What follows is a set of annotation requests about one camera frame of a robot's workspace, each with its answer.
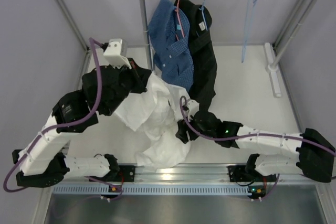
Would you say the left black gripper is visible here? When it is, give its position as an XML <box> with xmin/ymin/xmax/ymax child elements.
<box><xmin>102</xmin><ymin>58</ymin><xmax>152</xmax><ymax>117</ymax></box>

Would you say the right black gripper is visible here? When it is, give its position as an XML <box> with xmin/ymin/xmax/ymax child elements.
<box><xmin>176</xmin><ymin>115</ymin><xmax>216</xmax><ymax>144</ymax></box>

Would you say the white shirt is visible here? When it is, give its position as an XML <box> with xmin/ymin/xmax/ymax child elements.
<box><xmin>114</xmin><ymin>73</ymin><xmax>192</xmax><ymax>170</ymax></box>

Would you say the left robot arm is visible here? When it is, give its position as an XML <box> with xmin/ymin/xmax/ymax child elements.
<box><xmin>12</xmin><ymin>58</ymin><xmax>151</xmax><ymax>188</ymax></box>

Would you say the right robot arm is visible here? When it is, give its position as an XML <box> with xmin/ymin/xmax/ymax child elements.
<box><xmin>176</xmin><ymin>111</ymin><xmax>335</xmax><ymax>183</ymax></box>

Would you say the black shirt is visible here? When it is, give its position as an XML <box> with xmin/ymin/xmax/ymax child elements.
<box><xmin>175</xmin><ymin>0</ymin><xmax>217</xmax><ymax>111</ymax></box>

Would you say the blue checked shirt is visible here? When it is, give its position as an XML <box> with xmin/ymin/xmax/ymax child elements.
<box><xmin>148</xmin><ymin>0</ymin><xmax>194</xmax><ymax>91</ymax></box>

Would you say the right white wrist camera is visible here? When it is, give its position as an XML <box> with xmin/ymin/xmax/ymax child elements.
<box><xmin>183</xmin><ymin>99</ymin><xmax>199</xmax><ymax>117</ymax></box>

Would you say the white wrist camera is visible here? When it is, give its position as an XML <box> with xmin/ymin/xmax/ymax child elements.
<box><xmin>183</xmin><ymin>99</ymin><xmax>199</xmax><ymax>117</ymax></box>
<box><xmin>103</xmin><ymin>38</ymin><xmax>131</xmax><ymax>69</ymax></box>

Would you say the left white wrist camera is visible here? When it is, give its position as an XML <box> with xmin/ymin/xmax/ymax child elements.
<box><xmin>103</xmin><ymin>38</ymin><xmax>131</xmax><ymax>69</ymax></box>

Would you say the aluminium mounting rail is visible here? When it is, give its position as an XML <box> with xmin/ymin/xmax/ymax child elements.
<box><xmin>115</xmin><ymin>163</ymin><xmax>279</xmax><ymax>184</ymax></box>

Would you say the pink wire hanger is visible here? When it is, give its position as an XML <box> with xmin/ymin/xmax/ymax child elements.
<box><xmin>175</xmin><ymin>0</ymin><xmax>185</xmax><ymax>38</ymax></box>

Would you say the blue wire hanger with shirt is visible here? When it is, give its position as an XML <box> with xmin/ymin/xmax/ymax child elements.
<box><xmin>199</xmin><ymin>0</ymin><xmax>208</xmax><ymax>31</ymax></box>

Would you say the grey slotted cable duct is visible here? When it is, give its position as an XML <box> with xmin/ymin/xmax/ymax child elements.
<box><xmin>52</xmin><ymin>184</ymin><xmax>261</xmax><ymax>196</ymax></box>

